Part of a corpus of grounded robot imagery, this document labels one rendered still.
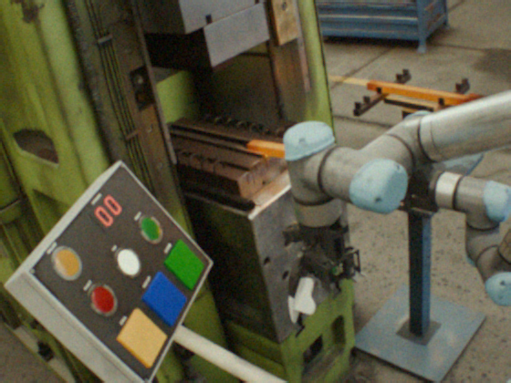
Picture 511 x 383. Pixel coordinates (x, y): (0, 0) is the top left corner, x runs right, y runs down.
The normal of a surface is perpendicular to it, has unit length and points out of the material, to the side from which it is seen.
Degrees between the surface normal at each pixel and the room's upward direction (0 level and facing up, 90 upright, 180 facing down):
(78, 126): 90
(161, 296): 60
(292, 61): 90
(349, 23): 90
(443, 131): 68
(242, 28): 90
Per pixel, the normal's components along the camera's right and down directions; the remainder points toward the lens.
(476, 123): -0.85, 0.04
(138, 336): 0.73, -0.43
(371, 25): -0.55, 0.50
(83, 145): 0.74, 0.22
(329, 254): -0.81, 0.41
